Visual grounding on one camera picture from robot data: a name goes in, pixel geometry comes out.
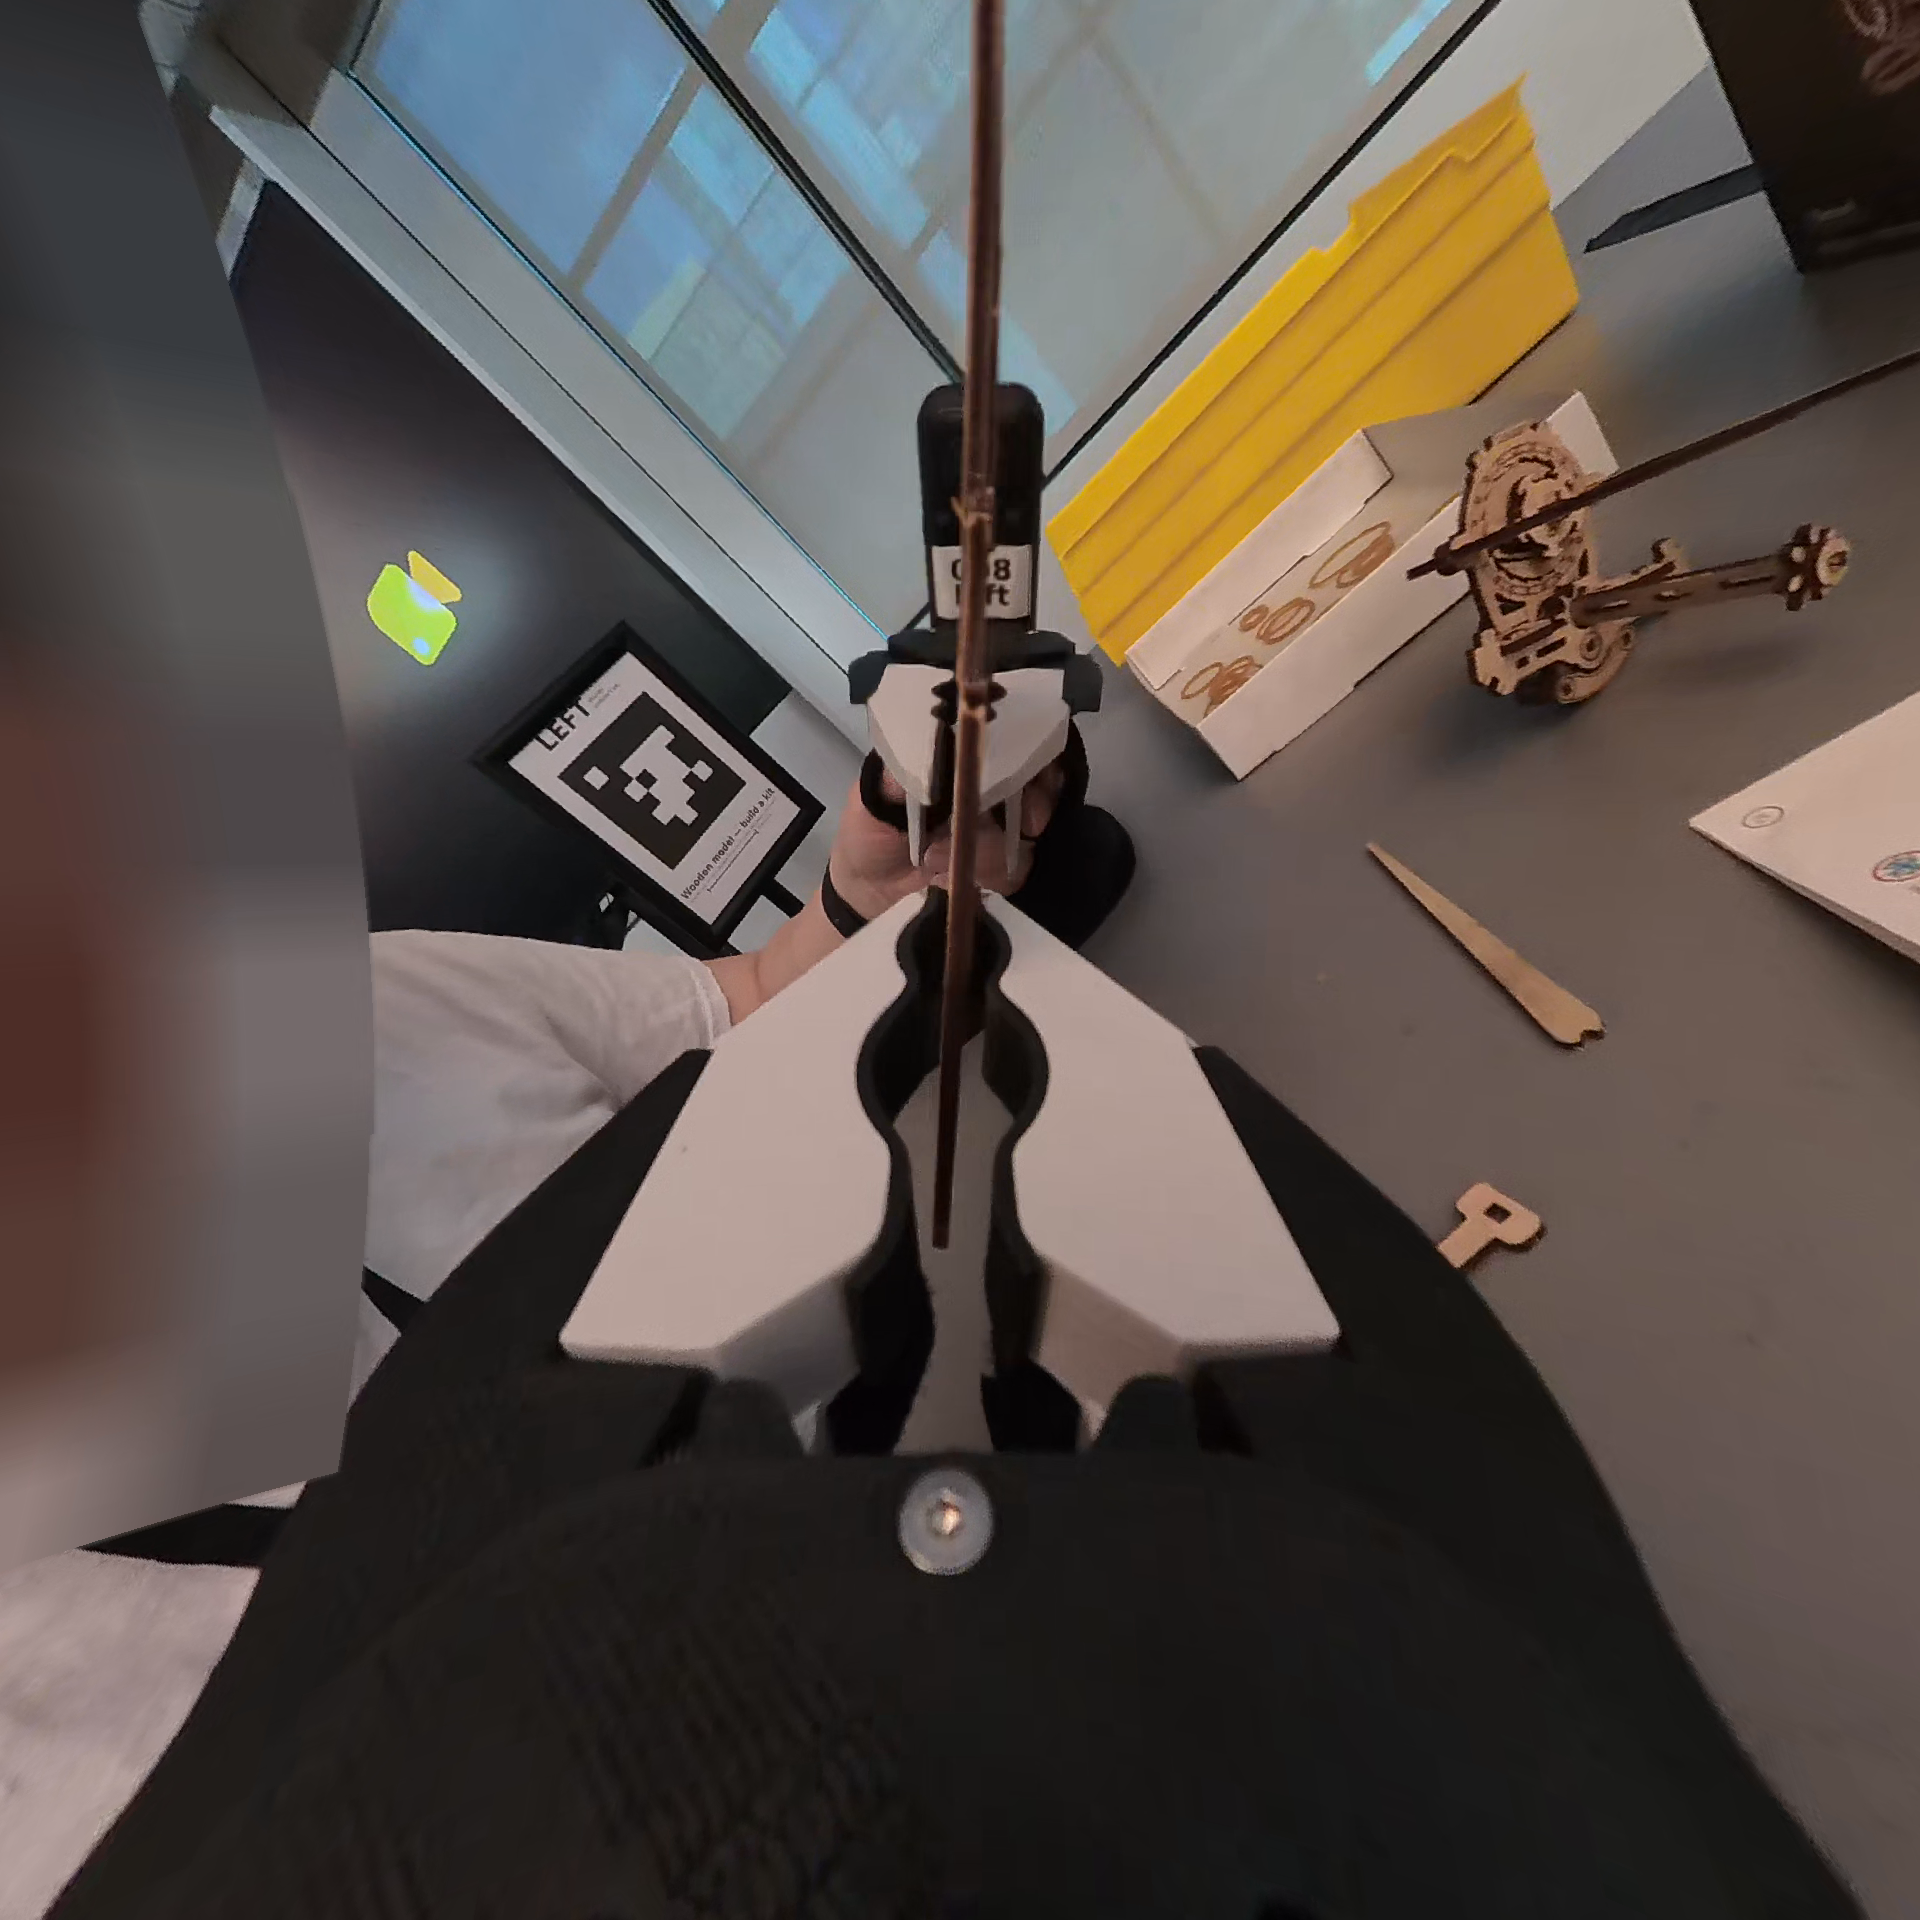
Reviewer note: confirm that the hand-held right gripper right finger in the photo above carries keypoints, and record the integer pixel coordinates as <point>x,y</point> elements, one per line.
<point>1172,1201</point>

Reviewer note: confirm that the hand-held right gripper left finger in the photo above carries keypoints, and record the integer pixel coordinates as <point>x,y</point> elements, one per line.
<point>720,1201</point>

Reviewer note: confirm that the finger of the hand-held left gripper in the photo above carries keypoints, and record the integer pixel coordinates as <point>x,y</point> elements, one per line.
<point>1021,727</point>
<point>908,727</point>

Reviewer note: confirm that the laser-cut wooden parts sheet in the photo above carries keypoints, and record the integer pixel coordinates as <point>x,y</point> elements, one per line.
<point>968,450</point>

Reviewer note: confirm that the pointed wooden stick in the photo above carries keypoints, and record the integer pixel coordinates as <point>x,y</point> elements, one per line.
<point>1485,945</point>

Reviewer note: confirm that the person's left forearm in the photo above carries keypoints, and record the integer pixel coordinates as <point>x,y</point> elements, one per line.
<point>797,967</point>

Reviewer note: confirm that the wooden gear model assembly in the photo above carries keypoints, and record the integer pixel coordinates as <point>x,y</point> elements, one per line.
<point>1529,600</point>

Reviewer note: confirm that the black model kit box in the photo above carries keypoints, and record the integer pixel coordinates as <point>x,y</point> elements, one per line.
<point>1830,136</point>

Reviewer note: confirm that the black wristband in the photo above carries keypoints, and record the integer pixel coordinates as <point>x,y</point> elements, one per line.
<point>836,906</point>

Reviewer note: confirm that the framed marker sign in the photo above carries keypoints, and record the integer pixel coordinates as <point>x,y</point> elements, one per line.
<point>646,779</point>

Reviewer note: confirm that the pile of wooden rings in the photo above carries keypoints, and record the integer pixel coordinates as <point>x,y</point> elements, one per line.
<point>1283,618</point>

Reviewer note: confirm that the white cardboard tray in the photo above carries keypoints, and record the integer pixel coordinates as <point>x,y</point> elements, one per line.
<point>1307,705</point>

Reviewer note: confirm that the wooden key-shaped part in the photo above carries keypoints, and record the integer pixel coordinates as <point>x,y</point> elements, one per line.
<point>1485,1223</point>

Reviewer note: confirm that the yellow plastic bin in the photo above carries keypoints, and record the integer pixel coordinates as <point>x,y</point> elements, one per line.
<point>1350,345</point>

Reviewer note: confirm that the grey framed window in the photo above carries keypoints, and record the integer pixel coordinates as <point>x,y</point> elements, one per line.
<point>600,182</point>

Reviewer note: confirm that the yellow green sticker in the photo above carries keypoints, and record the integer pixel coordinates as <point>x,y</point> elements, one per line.
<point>413,608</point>

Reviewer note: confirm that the illustrated instruction booklet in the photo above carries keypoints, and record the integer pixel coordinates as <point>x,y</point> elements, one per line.
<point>1830,826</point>

